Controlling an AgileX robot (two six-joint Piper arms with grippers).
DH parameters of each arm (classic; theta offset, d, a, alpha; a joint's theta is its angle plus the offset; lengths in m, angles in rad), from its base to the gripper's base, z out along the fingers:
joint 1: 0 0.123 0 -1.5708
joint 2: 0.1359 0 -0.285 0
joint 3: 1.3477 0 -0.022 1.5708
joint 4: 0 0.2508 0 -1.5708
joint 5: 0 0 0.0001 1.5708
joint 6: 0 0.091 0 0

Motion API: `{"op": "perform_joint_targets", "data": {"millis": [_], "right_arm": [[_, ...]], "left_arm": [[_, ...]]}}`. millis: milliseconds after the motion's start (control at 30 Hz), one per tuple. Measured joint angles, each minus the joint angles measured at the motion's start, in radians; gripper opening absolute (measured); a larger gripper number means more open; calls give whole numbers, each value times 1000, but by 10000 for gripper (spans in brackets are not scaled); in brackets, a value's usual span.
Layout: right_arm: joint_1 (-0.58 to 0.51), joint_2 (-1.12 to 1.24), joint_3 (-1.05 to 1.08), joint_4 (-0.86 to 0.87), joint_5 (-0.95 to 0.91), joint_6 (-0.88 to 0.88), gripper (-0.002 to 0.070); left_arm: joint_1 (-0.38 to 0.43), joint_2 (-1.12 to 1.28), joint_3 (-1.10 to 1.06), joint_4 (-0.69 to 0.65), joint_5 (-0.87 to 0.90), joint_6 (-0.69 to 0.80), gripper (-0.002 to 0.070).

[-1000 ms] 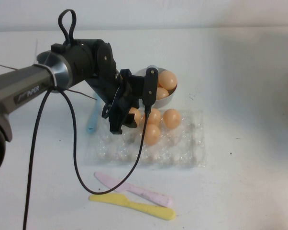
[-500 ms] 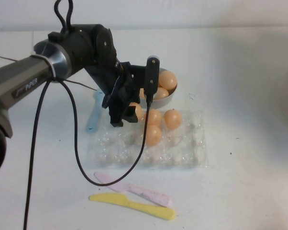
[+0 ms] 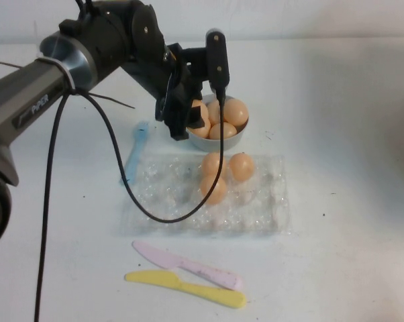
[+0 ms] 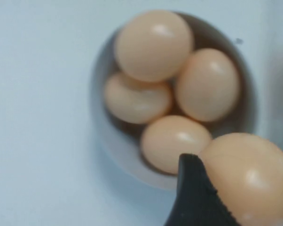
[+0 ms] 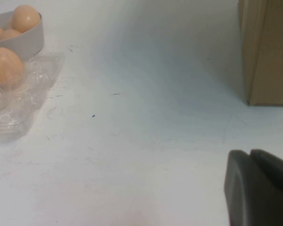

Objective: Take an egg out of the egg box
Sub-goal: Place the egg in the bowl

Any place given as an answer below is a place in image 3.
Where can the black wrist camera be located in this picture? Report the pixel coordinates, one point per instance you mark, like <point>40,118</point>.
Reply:
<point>218,60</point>

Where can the white zip tie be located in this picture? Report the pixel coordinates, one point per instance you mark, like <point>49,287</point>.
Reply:
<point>68,78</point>

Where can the yellow plastic knife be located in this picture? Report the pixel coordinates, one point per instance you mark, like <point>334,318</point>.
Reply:
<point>161,278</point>

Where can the black and grey left robot arm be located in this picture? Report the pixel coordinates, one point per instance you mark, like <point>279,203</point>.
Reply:
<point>98,40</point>

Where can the pink plastic knife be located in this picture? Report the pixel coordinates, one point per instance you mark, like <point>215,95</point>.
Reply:
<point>205,271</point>

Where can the light blue plastic fork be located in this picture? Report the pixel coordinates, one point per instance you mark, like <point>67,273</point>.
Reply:
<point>135,154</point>

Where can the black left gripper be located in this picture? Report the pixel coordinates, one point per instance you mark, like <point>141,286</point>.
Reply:
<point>178,90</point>

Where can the clear plastic egg tray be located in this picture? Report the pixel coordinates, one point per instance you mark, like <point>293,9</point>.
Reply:
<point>249,214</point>

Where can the grey round bowl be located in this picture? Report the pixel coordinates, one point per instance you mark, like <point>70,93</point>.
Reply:
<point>229,144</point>

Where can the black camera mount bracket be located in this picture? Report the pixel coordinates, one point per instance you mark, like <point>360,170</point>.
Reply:
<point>195,63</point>

